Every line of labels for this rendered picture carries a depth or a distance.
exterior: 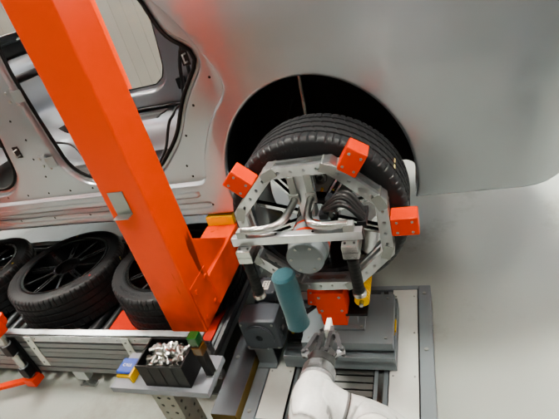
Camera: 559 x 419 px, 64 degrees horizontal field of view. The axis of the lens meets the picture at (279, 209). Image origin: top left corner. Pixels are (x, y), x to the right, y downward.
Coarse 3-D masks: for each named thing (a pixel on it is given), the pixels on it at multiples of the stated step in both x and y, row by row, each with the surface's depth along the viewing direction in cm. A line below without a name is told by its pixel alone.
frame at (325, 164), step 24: (264, 168) 149; (288, 168) 145; (312, 168) 143; (336, 168) 141; (360, 192) 144; (384, 192) 146; (240, 216) 161; (384, 216) 147; (384, 240) 152; (264, 264) 172; (288, 264) 175; (360, 264) 166; (312, 288) 173; (336, 288) 170
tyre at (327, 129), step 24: (288, 120) 168; (312, 120) 159; (336, 120) 158; (264, 144) 160; (288, 144) 150; (312, 144) 148; (336, 144) 146; (384, 144) 159; (384, 168) 147; (408, 192) 161; (384, 264) 168
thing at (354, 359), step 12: (396, 300) 214; (396, 312) 208; (396, 324) 201; (300, 336) 213; (396, 336) 197; (288, 348) 207; (300, 348) 205; (396, 348) 193; (288, 360) 204; (300, 360) 202; (336, 360) 196; (348, 360) 194; (360, 360) 192; (372, 360) 190; (384, 360) 188; (396, 360) 189
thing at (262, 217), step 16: (288, 192) 163; (320, 192) 165; (336, 192) 158; (256, 208) 170; (272, 208) 169; (256, 224) 173; (288, 224) 171; (368, 224) 163; (368, 240) 176; (336, 256) 181
